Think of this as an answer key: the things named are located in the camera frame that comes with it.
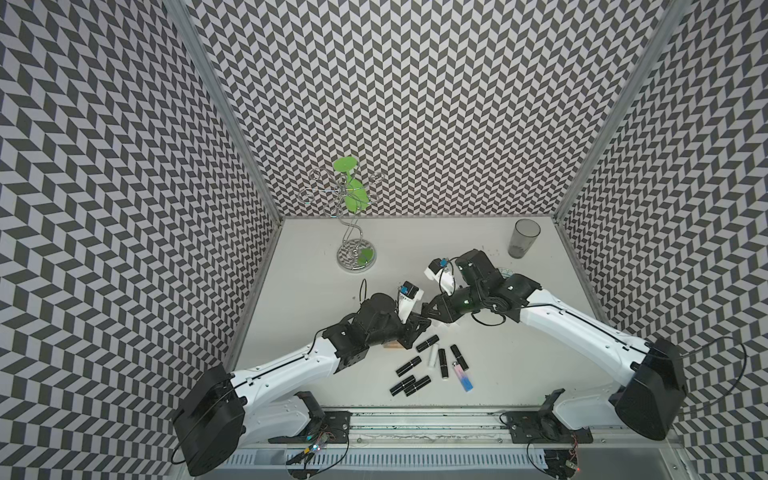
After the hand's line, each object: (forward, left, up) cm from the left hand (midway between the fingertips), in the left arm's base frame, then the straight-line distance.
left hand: (426, 324), depth 76 cm
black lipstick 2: (-11, +6, -13) cm, 18 cm away
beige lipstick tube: (-6, +8, +3) cm, 10 cm away
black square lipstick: (-4, -10, -13) cm, 17 cm away
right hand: (+1, -1, +3) cm, 3 cm away
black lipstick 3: (-11, +2, -13) cm, 17 cm away
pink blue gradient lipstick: (-9, -10, -14) cm, 19 cm away
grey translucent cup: (+31, -34, -2) cm, 46 cm away
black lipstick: (-7, +6, -12) cm, 15 cm away
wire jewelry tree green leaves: (+33, +21, +16) cm, 42 cm away
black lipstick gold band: (-6, -5, -13) cm, 15 cm away
